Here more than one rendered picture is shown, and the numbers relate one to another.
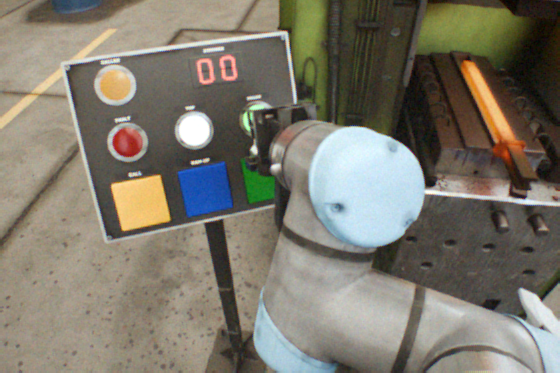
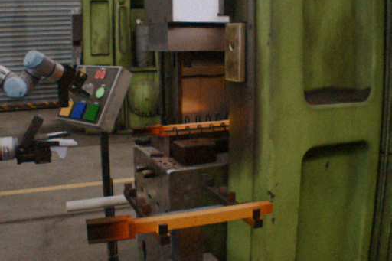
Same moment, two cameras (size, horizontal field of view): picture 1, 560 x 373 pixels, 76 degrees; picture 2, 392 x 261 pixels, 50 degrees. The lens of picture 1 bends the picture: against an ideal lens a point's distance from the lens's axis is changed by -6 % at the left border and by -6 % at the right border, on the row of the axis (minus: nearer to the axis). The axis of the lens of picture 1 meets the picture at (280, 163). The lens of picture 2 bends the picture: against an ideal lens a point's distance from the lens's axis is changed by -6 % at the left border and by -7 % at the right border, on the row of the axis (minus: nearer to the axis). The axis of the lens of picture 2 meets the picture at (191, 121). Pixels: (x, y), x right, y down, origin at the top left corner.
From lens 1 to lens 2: 1.82 m
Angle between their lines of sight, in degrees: 60
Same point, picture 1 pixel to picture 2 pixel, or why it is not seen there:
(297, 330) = not seen: hidden behind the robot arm
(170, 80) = (91, 75)
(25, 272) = not seen: hidden behind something
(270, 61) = (112, 75)
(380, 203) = (27, 58)
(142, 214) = (64, 111)
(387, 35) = (173, 82)
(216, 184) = (80, 109)
